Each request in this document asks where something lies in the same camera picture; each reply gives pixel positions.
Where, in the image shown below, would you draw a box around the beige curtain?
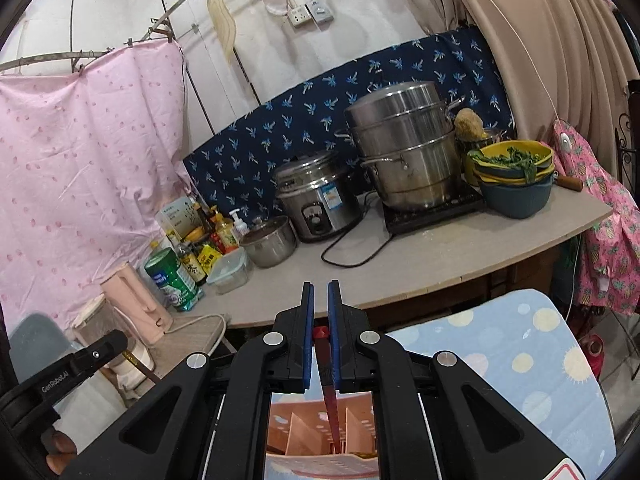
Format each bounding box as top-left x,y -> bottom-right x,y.
395,0 -> 640,171

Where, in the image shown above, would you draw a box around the white pull cord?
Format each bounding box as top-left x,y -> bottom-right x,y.
477,0 -> 573,151

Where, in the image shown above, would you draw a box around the green tin can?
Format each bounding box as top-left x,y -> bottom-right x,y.
144,247 -> 205,313

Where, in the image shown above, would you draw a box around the wooden knife handle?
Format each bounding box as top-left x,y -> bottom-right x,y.
552,172 -> 585,192

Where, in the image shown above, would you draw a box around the dark sauce bottle yellow label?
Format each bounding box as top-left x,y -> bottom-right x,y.
179,242 -> 208,288

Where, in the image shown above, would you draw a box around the tan loofah sponge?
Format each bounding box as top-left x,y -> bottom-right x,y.
454,107 -> 486,142

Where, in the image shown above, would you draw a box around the yellow bowl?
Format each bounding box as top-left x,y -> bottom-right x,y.
467,141 -> 556,182

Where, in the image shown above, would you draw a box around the person's left hand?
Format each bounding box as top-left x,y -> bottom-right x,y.
42,431 -> 80,476

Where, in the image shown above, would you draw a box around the stainless steel steamer pot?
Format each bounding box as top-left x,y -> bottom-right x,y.
335,81 -> 468,212

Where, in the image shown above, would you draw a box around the clear pump bottle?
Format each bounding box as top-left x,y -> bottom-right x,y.
228,207 -> 251,241

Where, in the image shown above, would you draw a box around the blue plastic basin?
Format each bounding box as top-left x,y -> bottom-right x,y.
477,172 -> 556,220

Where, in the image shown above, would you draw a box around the black induction cooker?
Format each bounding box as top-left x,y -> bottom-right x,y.
382,182 -> 488,235

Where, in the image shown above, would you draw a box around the white countertop blender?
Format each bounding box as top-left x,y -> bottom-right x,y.
70,295 -> 156,391

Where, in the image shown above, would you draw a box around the clear plastic food container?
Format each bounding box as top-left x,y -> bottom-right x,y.
206,249 -> 252,295

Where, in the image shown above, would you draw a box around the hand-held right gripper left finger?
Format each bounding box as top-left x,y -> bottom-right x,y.
60,282 -> 315,480

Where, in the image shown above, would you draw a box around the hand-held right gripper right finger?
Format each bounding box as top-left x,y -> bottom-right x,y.
328,280 -> 591,480

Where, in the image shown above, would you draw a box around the navy floral cloth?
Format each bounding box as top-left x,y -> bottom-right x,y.
182,27 -> 516,221

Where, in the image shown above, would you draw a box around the white power cable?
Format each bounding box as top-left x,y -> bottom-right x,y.
165,312 -> 228,336

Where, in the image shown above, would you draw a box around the yellow seasoning packet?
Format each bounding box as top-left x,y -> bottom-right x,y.
196,245 -> 223,281

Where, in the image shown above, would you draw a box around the small pot with glass lid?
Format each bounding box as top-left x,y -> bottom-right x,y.
240,215 -> 299,268

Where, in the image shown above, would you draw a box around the blue planet print tablecloth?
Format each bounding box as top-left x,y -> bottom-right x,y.
265,287 -> 618,480

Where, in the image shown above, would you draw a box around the metal curtain rail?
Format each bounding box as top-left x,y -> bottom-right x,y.
0,0 -> 251,73

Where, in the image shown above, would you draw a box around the white carton box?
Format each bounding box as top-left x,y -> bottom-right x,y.
155,196 -> 198,241

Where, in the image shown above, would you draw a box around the stainless steel rice cooker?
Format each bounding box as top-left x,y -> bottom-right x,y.
272,150 -> 363,243

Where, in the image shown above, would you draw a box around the beige wooden board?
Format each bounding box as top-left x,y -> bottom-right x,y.
206,0 -> 237,63

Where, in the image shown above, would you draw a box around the black power cable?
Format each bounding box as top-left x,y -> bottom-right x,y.
320,192 -> 401,267

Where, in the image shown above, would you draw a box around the pink electric kettle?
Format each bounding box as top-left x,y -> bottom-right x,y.
100,263 -> 173,343

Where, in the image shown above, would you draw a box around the bunch of chopsticks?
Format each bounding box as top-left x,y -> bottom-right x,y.
312,326 -> 347,455

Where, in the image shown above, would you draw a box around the red plastic stool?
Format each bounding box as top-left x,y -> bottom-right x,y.
585,332 -> 606,376

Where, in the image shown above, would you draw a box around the pink perforated utensil holder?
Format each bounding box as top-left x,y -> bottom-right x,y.
267,391 -> 377,461

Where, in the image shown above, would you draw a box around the pink dotted curtain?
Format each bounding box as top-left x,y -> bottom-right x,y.
0,42 -> 198,331

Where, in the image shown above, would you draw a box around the leafy greens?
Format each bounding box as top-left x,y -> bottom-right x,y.
472,146 -> 543,183

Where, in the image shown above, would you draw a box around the pink pineapple print apron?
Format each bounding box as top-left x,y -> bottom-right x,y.
552,120 -> 640,317

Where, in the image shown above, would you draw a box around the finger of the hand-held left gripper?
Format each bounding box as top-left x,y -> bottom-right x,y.
30,330 -> 130,402

